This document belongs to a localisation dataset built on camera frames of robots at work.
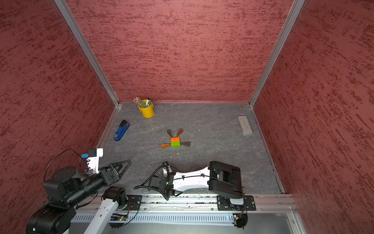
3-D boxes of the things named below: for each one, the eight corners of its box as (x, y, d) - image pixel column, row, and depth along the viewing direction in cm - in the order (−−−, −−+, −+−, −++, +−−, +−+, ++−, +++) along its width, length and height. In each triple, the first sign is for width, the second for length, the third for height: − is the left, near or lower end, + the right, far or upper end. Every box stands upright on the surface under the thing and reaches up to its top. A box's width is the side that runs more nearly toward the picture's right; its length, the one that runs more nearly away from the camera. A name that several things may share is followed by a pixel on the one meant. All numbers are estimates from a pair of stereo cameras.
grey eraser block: (242, 134, 104) (243, 132, 101) (238, 118, 113) (239, 115, 111) (250, 134, 104) (252, 132, 101) (245, 118, 113) (247, 115, 111)
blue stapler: (114, 140, 100) (111, 136, 97) (125, 123, 110) (123, 119, 106) (119, 141, 100) (116, 137, 96) (130, 124, 109) (127, 120, 106)
